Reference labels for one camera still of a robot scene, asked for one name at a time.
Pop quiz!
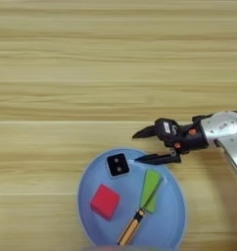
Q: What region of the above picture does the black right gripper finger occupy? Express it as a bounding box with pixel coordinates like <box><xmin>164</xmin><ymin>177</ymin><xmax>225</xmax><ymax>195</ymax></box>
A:
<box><xmin>131</xmin><ymin>125</ymin><xmax>158</xmax><ymax>140</ymax></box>
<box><xmin>134</xmin><ymin>148</ymin><xmax>182</xmax><ymax>166</ymax></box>

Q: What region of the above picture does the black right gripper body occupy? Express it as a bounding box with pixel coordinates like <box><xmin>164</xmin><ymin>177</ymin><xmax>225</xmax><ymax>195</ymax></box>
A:
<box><xmin>166</xmin><ymin>115</ymin><xmax>211</xmax><ymax>156</ymax></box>

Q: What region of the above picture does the red cube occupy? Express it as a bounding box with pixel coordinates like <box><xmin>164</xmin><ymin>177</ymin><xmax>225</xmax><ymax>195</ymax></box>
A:
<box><xmin>89</xmin><ymin>183</ymin><xmax>121</xmax><ymax>222</ymax></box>

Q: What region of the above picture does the screwdriver with wooden handle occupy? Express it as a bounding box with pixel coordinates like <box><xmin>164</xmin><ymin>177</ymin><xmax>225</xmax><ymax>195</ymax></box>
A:
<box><xmin>117</xmin><ymin>177</ymin><xmax>164</xmax><ymax>247</ymax></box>

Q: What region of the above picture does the black box with white label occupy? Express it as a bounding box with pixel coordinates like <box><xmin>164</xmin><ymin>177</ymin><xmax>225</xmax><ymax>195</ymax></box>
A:
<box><xmin>154</xmin><ymin>117</ymin><xmax>180</xmax><ymax>145</ymax></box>

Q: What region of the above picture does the green rectangular block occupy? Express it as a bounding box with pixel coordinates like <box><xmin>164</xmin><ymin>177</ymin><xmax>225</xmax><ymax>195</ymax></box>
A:
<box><xmin>138</xmin><ymin>169</ymin><xmax>164</xmax><ymax>214</ymax></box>

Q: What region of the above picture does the black cube with white sides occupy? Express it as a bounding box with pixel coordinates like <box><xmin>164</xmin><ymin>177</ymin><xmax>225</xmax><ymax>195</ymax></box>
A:
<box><xmin>105</xmin><ymin>152</ymin><xmax>131</xmax><ymax>178</ymax></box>

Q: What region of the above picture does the round blue plate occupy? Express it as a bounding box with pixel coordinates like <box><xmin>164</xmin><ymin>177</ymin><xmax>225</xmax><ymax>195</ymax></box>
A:
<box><xmin>76</xmin><ymin>147</ymin><xmax>187</xmax><ymax>251</ymax></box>

